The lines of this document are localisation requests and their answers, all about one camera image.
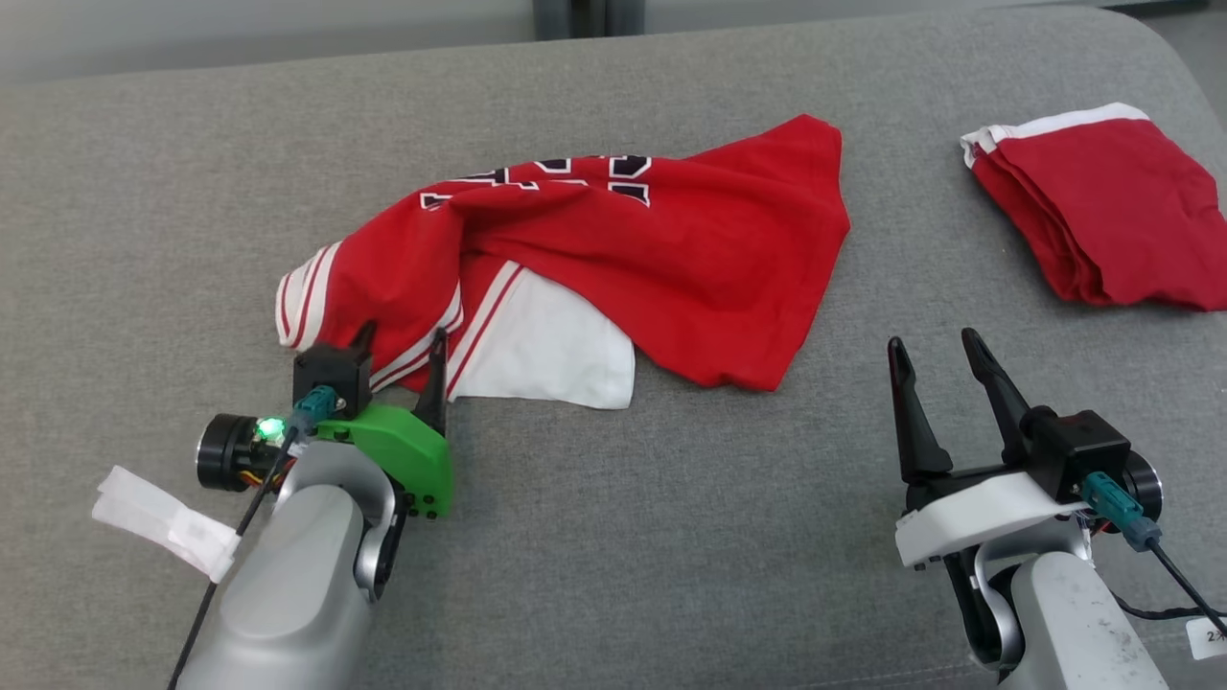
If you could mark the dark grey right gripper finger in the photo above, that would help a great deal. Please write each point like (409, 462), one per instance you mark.
(915, 431)
(1007, 412)

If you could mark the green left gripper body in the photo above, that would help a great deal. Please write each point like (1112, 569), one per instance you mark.
(412, 455)

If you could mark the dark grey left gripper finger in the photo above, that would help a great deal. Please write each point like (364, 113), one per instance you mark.
(436, 393)
(365, 337)

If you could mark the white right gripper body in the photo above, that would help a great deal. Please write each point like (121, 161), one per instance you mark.
(978, 517)

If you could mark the red shorts with white stripe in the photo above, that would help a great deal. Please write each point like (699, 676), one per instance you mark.
(1122, 211)

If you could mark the red jersey with white sleeves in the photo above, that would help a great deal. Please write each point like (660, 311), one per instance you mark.
(690, 259)

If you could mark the white tape tag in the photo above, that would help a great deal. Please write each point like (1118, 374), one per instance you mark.
(163, 517)

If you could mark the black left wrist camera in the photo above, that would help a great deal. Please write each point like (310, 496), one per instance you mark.
(334, 369)

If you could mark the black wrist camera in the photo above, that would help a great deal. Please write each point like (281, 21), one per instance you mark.
(1078, 450)
(334, 369)

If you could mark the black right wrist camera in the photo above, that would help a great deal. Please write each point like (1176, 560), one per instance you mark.
(1078, 450)

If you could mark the grey partition post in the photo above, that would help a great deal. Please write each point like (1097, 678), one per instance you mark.
(575, 14)

